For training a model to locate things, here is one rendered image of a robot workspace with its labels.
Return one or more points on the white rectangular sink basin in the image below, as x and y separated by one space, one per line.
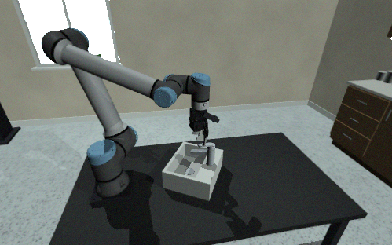
189 174

